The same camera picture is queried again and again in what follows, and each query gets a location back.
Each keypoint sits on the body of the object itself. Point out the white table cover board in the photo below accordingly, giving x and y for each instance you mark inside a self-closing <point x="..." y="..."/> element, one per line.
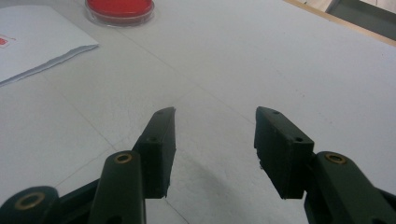
<point x="249" y="68"/>

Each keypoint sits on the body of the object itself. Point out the red ink dish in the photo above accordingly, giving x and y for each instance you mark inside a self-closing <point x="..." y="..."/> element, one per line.
<point x="120" y="9"/>

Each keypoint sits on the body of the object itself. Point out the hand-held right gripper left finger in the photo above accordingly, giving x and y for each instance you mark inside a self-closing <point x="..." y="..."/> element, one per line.
<point x="157" y="155"/>

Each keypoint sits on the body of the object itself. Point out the wooden table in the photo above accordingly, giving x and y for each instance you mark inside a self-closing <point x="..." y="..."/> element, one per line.
<point x="358" y="29"/>

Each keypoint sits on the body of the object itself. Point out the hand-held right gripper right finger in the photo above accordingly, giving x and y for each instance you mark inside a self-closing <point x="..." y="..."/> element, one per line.
<point x="283" y="155"/>

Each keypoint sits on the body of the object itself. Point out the white paper sheet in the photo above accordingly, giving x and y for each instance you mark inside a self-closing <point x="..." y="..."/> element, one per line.
<point x="37" y="46"/>

